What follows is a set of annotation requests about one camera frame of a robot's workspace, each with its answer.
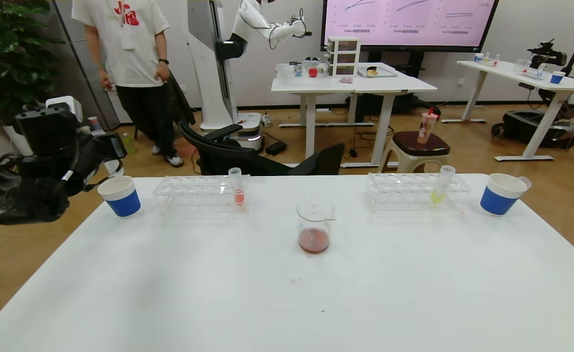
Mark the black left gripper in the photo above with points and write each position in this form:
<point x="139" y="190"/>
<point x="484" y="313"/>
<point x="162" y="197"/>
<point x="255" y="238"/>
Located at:
<point x="117" y="145"/>

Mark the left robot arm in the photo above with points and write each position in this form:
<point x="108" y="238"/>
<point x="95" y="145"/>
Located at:
<point x="18" y="200"/>

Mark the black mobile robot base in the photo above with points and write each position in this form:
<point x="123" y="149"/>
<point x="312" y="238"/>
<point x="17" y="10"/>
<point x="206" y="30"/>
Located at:
<point x="521" y="127"/>

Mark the clear acrylic test tube rack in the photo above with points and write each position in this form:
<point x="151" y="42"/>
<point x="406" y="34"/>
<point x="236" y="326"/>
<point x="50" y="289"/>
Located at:
<point x="199" y="198"/>
<point x="404" y="193"/>

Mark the clear glass beaker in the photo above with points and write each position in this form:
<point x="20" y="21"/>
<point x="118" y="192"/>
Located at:
<point x="314" y="239"/>

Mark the yellow pigment test tube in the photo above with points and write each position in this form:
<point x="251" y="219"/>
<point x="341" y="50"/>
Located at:
<point x="442" y="186"/>

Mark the green plastic bottle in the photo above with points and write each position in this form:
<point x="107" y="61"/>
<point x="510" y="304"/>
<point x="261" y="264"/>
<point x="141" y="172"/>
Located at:
<point x="130" y="144"/>

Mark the pink tall cup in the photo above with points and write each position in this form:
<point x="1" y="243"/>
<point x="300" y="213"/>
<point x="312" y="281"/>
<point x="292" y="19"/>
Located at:
<point x="95" y="125"/>

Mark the blue white paper cup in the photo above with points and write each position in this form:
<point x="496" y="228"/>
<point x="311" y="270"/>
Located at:
<point x="123" y="203"/>
<point x="499" y="198"/>

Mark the olive green jacket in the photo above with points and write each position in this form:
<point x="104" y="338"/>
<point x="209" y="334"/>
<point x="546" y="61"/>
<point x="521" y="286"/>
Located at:
<point x="185" y="107"/>

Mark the white plant pot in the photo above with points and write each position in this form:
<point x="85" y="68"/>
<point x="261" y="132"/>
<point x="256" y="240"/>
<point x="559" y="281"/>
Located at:
<point x="12" y="136"/>

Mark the grey metal locker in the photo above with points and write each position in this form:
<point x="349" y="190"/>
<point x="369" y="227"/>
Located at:
<point x="69" y="58"/>

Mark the person in white T-shirt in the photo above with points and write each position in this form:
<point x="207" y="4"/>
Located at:
<point x="125" y="49"/>

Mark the black office chair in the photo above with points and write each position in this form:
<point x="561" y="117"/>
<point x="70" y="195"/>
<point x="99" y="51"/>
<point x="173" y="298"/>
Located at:
<point x="228" y="159"/>

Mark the green leafy plant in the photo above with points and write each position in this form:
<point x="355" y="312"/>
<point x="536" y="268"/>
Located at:
<point x="8" y="58"/>

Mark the white humanoid robot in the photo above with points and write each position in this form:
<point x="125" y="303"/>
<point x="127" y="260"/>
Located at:
<point x="208" y="58"/>

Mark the black power adapter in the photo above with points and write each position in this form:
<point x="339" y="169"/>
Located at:
<point x="276" y="148"/>

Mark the red apple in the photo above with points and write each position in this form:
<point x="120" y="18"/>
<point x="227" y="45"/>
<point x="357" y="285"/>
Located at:
<point x="312" y="73"/>

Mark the pink small object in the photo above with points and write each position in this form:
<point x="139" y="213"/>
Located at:
<point x="346" y="80"/>

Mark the plastic drawer organizer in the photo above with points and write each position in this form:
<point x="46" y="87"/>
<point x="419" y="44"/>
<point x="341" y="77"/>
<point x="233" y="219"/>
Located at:
<point x="343" y="56"/>

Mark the white double desk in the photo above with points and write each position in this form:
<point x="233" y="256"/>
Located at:
<point x="365" y="87"/>

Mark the brown bread piece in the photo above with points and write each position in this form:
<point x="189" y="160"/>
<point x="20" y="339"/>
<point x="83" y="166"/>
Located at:
<point x="372" y="71"/>

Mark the grey tray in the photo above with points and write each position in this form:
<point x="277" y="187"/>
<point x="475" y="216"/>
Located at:
<point x="384" y="74"/>

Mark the brown top stool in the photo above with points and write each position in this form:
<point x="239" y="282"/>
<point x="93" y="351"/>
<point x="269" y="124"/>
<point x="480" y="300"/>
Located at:
<point x="409" y="144"/>

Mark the pink drink cup with straw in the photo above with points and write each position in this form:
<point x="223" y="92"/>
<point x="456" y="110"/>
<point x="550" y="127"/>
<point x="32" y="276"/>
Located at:
<point x="426" y="128"/>

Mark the black display stand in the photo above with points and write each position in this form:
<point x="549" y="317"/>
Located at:
<point x="416" y="61"/>

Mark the black desk robot gripper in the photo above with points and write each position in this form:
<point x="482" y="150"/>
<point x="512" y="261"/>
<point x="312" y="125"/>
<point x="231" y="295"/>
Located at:
<point x="548" y="54"/>

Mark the small blue paper cup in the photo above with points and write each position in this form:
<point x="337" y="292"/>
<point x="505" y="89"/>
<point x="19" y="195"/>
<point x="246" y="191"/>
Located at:
<point x="557" y="78"/>

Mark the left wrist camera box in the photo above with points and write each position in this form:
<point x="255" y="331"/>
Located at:
<point x="67" y="105"/>

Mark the large wall display screen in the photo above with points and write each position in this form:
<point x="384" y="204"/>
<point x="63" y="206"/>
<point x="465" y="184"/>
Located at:
<point x="389" y="19"/>

